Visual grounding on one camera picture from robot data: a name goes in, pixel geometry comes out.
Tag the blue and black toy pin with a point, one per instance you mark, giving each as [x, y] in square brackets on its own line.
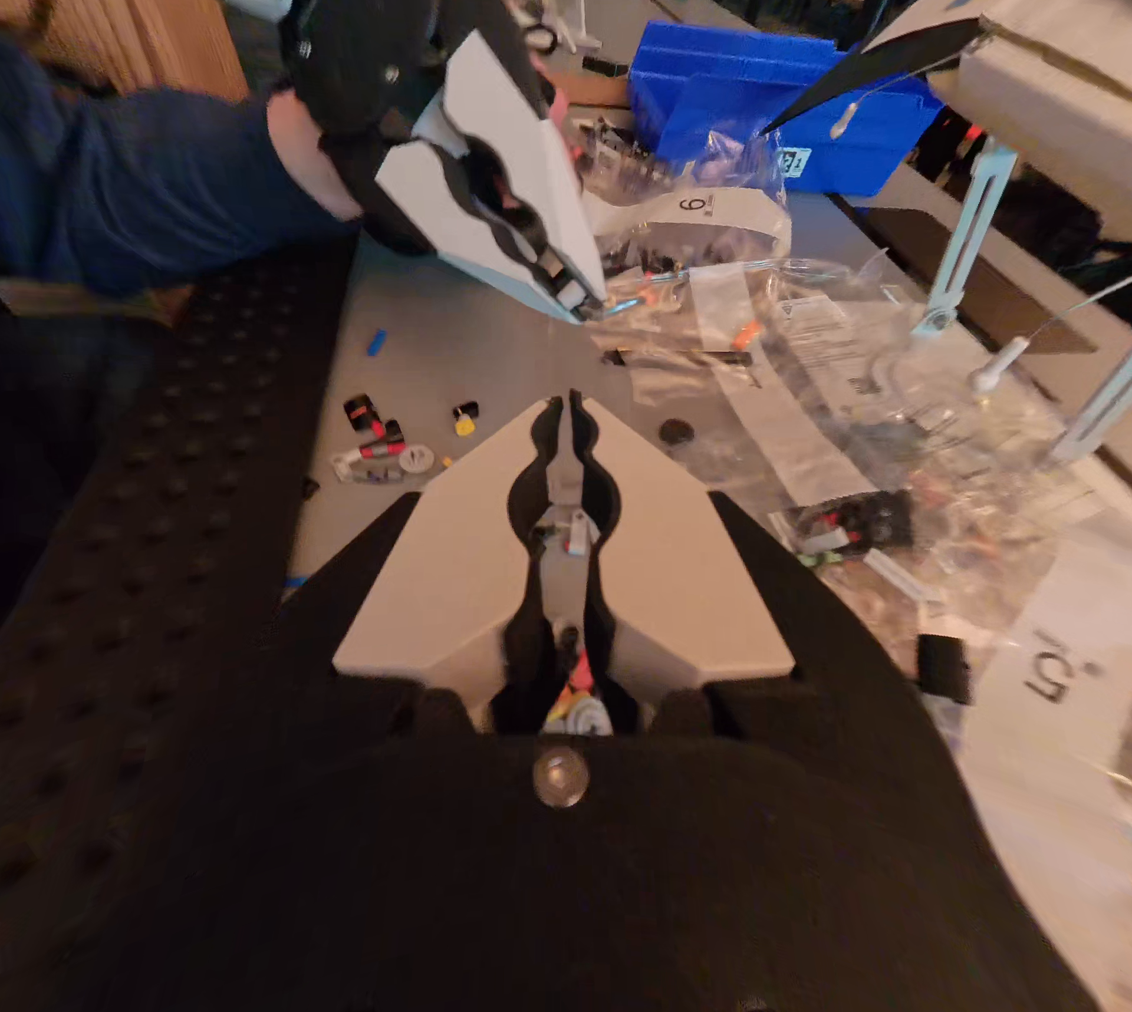
[378, 342]

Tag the grey round toy pulley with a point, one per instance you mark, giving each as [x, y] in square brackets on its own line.
[416, 460]

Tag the person's left hand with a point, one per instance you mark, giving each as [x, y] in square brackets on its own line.
[309, 154]

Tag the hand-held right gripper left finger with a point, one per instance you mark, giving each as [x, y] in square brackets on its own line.
[424, 588]

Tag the wooden book stand white legs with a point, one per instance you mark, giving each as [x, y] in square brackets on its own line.
[1017, 110]

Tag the white toy connector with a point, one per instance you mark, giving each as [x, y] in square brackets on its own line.
[345, 466]

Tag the small black toy gear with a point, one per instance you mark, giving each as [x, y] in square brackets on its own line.
[677, 430]

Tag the black toy piece red stripe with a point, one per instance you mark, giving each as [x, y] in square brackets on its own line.
[361, 413]

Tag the blue plastic bin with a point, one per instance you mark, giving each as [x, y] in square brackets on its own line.
[840, 137]
[725, 57]

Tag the clear bag with printed warnings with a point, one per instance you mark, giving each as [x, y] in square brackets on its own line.
[955, 428]

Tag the black perforated pad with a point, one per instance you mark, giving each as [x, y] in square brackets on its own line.
[133, 588]

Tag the red and grey toy pins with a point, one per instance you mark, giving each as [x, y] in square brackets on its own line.
[380, 446]

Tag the grey toy connector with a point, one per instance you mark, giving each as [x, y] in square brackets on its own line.
[376, 477]

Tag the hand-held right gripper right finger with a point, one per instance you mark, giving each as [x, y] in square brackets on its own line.
[699, 588]

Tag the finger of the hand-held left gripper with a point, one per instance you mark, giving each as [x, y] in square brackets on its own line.
[522, 137]
[424, 190]

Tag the black and yellow toy pin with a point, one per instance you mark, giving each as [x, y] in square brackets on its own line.
[464, 418]

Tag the black chunky toy connector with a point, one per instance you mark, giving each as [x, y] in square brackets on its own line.
[942, 667]

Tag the pile of small toy pieces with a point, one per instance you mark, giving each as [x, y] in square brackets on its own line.
[575, 698]

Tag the clear bag pale toy pieces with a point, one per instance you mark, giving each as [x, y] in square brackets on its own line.
[699, 216]

